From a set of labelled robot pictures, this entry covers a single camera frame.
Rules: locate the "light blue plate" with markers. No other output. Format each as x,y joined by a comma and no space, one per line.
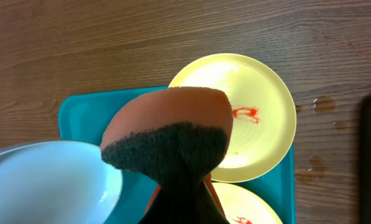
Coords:
57,182

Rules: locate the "yellow-green plate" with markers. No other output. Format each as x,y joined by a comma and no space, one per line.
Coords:
263,109
241,206

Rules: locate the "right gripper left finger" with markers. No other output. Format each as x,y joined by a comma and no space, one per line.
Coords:
161,208

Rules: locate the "teal plastic tray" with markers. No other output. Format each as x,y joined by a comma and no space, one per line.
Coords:
85,117

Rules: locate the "orange and dark sponge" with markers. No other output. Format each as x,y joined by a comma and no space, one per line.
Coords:
175,136

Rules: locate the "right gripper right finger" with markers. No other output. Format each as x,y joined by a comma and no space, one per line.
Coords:
201,208

